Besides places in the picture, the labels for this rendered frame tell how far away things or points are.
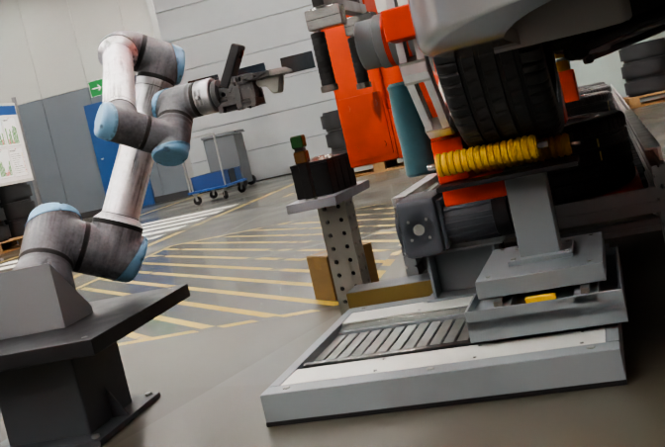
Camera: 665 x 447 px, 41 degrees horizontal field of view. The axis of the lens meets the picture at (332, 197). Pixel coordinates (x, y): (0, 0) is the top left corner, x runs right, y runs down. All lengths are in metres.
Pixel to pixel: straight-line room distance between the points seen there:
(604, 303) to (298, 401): 0.74
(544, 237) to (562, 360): 0.41
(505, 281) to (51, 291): 1.18
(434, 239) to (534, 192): 0.44
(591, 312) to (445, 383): 0.37
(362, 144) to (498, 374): 1.06
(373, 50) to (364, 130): 0.56
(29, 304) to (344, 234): 1.09
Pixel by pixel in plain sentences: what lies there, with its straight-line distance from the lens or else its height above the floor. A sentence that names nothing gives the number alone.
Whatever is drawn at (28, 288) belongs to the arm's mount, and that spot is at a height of 0.42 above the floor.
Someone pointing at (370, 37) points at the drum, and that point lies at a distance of 2.29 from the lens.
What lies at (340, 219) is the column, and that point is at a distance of 3.02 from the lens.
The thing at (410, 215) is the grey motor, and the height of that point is 0.36.
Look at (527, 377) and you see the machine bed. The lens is 2.00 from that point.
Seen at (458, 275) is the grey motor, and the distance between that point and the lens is 2.77.
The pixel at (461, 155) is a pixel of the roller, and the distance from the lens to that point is 2.17.
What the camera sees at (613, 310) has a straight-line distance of 2.10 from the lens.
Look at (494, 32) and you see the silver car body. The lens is 1.43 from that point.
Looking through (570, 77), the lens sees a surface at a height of 0.64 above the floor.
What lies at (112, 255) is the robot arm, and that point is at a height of 0.44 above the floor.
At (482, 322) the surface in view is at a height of 0.14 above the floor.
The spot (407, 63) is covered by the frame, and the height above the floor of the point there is 0.76.
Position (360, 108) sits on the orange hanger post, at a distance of 2.80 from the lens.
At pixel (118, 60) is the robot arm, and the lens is 2.55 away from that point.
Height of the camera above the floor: 0.66
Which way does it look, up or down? 4 degrees down
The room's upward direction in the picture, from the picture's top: 13 degrees counter-clockwise
